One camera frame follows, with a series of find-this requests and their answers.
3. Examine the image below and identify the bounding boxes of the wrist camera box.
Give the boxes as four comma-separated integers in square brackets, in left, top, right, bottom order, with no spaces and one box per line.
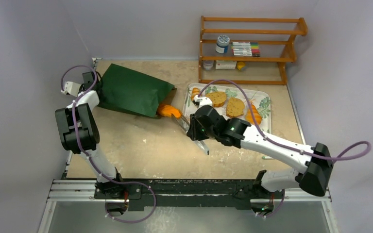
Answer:
[61,81,81,97]
[193,95,213,109]

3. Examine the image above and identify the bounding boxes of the green paper bag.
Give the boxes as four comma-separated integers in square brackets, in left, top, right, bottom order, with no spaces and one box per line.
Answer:
[96,64,177,118]

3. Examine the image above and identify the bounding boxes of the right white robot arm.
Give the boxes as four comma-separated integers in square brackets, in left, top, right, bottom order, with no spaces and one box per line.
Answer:
[187,105,334,198]

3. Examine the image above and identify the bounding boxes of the yellow small object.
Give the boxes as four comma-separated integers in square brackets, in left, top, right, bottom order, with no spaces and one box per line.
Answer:
[236,61,247,71]

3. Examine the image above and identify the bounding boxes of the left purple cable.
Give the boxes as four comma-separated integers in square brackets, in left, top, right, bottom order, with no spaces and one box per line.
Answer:
[60,66,157,225]

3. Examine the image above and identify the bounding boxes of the white jar blue lid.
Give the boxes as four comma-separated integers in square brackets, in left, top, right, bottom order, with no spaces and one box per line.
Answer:
[215,35,230,54]

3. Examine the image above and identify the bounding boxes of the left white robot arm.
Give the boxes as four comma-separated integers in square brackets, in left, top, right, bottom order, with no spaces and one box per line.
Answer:
[54,71,125,199]

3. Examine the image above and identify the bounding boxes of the brown fake bread slice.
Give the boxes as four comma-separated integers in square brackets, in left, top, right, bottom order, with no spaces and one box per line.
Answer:
[205,91,227,107]

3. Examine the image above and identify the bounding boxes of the small fake bread roll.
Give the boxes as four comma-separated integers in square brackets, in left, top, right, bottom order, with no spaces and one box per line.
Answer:
[190,87,201,101]

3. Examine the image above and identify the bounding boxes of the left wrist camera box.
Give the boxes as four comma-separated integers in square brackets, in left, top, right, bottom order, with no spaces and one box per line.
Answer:
[61,81,81,97]

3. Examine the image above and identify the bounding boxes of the leaf pattern tray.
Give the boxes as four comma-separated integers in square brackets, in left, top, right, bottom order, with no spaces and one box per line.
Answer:
[183,83,272,133]

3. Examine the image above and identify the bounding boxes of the small clear jar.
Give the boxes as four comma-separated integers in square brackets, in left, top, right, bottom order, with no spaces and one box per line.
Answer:
[203,60,214,71]

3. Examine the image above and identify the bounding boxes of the brown fake bread roll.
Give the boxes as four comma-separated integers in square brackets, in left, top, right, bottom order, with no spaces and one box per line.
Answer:
[226,98,245,117]

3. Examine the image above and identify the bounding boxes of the green white marker pen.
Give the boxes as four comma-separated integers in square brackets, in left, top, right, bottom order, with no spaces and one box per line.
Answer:
[262,156,274,160]

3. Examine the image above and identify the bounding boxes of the coloured marker pen set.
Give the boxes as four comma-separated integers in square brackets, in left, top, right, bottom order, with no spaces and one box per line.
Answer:
[231,42,260,57]

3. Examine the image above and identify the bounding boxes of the small white box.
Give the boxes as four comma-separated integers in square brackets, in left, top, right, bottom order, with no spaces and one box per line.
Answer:
[215,60,237,69]

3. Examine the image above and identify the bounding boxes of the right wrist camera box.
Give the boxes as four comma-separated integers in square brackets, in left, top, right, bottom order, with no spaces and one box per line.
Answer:
[193,95,213,109]

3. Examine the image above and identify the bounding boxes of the orange wooden shelf rack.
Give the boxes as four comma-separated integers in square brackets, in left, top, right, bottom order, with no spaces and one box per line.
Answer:
[198,16,308,85]

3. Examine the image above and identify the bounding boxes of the orange fake croissant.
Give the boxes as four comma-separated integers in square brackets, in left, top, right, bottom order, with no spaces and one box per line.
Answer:
[156,103,182,119]
[245,103,262,125]

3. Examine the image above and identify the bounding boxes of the metal tongs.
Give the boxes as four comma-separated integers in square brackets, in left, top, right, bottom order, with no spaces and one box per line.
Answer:
[171,114,210,155]

